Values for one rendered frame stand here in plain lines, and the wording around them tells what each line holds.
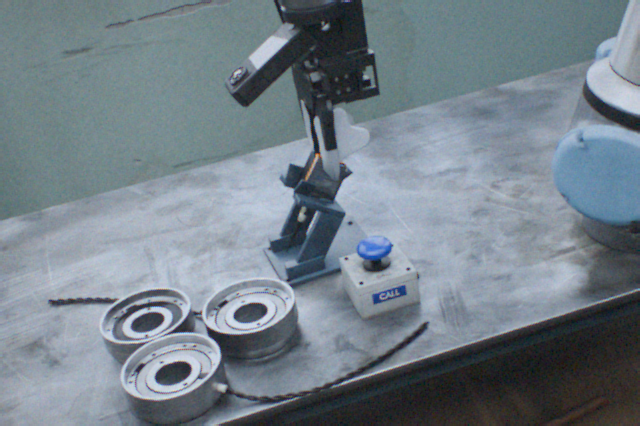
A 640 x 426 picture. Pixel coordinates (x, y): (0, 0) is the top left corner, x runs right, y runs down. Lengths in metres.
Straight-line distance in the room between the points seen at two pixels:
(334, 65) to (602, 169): 0.31
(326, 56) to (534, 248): 0.34
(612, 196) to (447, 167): 0.44
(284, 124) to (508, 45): 0.73
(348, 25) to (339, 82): 0.06
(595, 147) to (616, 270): 0.22
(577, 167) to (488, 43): 1.96
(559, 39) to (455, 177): 1.72
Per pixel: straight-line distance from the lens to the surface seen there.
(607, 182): 0.91
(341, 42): 1.03
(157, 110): 2.62
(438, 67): 2.80
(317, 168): 1.08
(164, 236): 1.27
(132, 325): 1.06
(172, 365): 0.98
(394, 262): 1.03
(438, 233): 1.15
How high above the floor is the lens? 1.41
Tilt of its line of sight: 30 degrees down
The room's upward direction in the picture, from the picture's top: 11 degrees counter-clockwise
